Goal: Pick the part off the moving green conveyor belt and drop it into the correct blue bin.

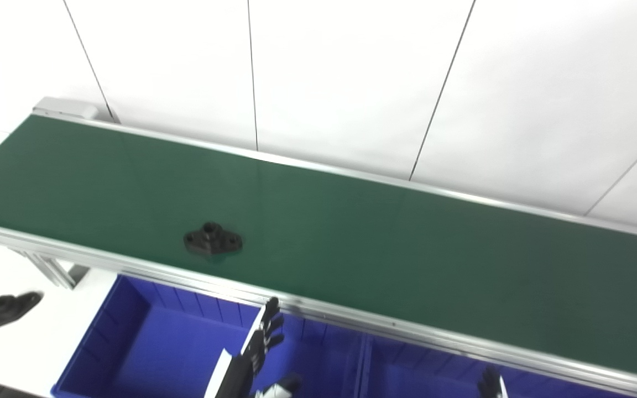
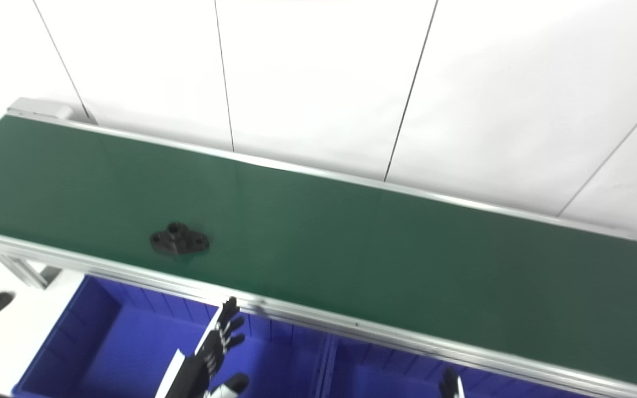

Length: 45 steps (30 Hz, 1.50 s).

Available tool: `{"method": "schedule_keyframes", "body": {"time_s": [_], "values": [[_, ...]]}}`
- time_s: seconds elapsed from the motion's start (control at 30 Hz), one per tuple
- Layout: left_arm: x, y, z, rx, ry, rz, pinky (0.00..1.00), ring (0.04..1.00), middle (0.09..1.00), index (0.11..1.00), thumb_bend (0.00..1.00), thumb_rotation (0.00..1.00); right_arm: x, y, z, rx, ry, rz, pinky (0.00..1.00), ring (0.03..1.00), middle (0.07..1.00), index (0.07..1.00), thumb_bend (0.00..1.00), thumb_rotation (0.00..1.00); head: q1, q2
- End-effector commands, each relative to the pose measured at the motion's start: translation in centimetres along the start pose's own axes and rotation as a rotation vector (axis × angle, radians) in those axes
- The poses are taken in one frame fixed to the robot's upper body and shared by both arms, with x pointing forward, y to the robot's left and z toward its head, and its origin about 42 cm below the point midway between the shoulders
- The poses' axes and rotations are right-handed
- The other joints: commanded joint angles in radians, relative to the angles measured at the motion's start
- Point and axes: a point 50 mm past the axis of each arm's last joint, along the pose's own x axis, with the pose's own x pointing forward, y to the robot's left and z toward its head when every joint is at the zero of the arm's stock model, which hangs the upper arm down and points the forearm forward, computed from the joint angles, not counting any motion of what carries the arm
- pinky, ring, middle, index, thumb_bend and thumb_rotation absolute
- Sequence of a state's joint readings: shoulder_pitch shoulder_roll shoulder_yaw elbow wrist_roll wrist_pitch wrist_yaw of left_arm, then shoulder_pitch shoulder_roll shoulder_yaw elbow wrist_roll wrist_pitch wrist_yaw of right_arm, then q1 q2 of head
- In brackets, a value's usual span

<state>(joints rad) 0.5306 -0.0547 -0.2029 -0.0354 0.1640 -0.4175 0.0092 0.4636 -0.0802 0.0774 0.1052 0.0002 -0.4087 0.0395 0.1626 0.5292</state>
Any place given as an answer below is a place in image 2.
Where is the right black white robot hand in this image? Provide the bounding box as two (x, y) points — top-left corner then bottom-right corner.
(439, 368), (466, 398)

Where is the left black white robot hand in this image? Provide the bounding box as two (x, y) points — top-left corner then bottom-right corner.
(155, 297), (250, 398)

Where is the blue plastic bin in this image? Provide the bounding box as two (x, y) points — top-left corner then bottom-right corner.
(12, 275), (333, 398)
(324, 332), (596, 398)

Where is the green conveyor belt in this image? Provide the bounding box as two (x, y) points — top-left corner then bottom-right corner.
(0, 111), (637, 398)
(0, 115), (637, 390)

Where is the aluminium conveyor support strut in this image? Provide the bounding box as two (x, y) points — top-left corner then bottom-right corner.
(0, 252), (62, 289)

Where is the grey conveyor end housing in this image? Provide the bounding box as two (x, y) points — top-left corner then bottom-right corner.
(8, 98), (95, 125)

